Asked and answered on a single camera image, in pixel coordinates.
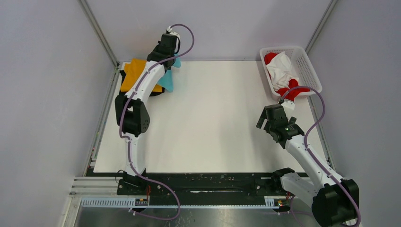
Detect right aluminium frame post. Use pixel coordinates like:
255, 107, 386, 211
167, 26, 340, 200
305, 0, 338, 54

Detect white t shirt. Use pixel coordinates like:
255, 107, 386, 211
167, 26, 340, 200
266, 52, 299, 93

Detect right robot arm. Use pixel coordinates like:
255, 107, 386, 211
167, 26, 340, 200
256, 104, 360, 227

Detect black folded t shirt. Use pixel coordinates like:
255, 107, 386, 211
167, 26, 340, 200
119, 70, 166, 96

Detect left aluminium frame post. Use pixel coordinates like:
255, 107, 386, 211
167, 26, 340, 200
78, 0, 120, 68

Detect white plastic basket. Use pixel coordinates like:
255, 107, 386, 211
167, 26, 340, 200
260, 46, 322, 101

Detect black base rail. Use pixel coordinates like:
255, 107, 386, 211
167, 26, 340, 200
116, 172, 291, 207

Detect red t shirt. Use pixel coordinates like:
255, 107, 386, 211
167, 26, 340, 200
263, 52, 311, 103

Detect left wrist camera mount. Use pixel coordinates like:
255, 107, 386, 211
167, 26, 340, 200
166, 26, 180, 37

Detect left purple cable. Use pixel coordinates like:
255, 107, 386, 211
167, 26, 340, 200
118, 24, 195, 221

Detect aluminium frame post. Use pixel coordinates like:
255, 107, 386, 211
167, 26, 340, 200
78, 0, 120, 68
305, 0, 338, 54

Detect orange folded t shirt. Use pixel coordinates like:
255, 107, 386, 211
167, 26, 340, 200
120, 58, 147, 93

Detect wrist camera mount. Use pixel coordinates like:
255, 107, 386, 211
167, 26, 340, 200
166, 26, 180, 37
280, 99, 295, 111

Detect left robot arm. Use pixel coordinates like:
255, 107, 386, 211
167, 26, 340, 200
114, 32, 181, 194

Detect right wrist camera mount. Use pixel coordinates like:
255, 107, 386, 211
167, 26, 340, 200
280, 99, 295, 111

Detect teal t shirt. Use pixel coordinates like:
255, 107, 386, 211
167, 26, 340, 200
157, 57, 181, 92

